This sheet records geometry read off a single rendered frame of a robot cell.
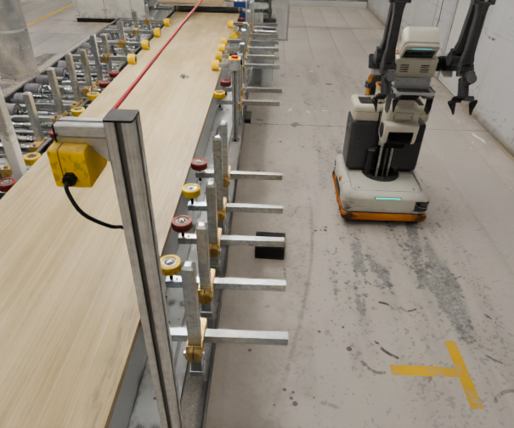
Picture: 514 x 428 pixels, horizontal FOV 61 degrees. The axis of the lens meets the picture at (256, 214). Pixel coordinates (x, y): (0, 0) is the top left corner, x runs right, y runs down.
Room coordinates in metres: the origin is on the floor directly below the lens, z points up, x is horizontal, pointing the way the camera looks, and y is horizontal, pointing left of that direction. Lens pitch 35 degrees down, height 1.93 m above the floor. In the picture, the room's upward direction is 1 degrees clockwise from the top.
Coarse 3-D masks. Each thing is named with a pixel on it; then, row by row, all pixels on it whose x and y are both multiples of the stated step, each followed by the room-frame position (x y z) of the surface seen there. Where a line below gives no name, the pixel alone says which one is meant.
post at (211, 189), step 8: (208, 184) 1.36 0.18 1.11; (208, 192) 1.35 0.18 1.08; (216, 192) 1.38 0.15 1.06; (208, 200) 1.35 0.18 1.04; (216, 200) 1.37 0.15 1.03; (208, 208) 1.35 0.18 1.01; (216, 208) 1.36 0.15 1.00; (208, 216) 1.35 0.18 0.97; (216, 216) 1.35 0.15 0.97; (208, 224) 1.35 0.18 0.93; (216, 224) 1.35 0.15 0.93; (208, 232) 1.35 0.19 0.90; (216, 232) 1.35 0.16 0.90; (216, 240) 1.35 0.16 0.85; (216, 264) 1.35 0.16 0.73
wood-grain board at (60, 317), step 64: (128, 64) 3.53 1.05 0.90; (192, 64) 3.57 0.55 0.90; (192, 128) 2.31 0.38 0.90; (64, 192) 1.60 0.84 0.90; (0, 256) 1.17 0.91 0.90; (64, 256) 1.18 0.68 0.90; (0, 320) 0.88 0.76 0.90; (64, 320) 0.89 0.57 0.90; (128, 320) 0.89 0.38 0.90; (0, 384) 0.67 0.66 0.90; (64, 384) 0.67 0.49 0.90
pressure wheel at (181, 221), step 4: (176, 216) 1.44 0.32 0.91; (180, 216) 1.44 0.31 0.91; (184, 216) 1.44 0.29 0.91; (188, 216) 1.44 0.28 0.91; (172, 220) 1.41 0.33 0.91; (176, 220) 1.41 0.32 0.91; (180, 220) 1.40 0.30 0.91; (184, 220) 1.41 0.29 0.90; (188, 220) 1.41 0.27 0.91; (172, 224) 1.38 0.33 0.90; (176, 224) 1.38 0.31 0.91; (180, 224) 1.38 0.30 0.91; (184, 224) 1.38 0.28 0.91; (188, 224) 1.38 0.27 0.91; (172, 228) 1.39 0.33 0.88; (176, 228) 1.37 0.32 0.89; (180, 228) 1.37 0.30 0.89; (184, 228) 1.37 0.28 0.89; (188, 228) 1.38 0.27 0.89; (180, 232) 1.37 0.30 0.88; (184, 232) 1.37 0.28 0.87
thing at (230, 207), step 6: (198, 204) 1.65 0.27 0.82; (204, 204) 1.66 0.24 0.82; (228, 204) 1.66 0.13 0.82; (234, 204) 1.66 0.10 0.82; (240, 204) 1.66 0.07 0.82; (246, 204) 1.66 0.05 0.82; (252, 204) 1.67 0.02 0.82; (258, 204) 1.67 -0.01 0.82; (192, 210) 1.64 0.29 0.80; (198, 210) 1.64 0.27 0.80; (204, 210) 1.64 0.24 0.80; (228, 210) 1.64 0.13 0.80; (234, 210) 1.64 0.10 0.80; (240, 210) 1.64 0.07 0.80; (246, 210) 1.64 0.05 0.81; (252, 210) 1.64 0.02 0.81; (258, 210) 1.64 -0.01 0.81; (264, 210) 1.64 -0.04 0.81; (270, 210) 1.64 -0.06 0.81; (276, 210) 1.64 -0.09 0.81; (282, 210) 1.64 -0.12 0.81
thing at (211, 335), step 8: (176, 328) 0.92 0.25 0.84; (184, 328) 0.92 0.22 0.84; (176, 336) 0.89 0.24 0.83; (184, 336) 0.89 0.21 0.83; (208, 336) 0.89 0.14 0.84; (216, 336) 0.89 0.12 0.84; (224, 336) 0.89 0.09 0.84; (232, 336) 0.89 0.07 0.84; (240, 336) 0.89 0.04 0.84; (248, 336) 0.89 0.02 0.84; (256, 336) 0.90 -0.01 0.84; (264, 336) 0.90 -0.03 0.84; (272, 336) 0.90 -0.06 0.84; (280, 336) 0.90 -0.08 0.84; (264, 344) 0.89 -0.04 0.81; (272, 344) 0.89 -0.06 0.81; (280, 344) 0.89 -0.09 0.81
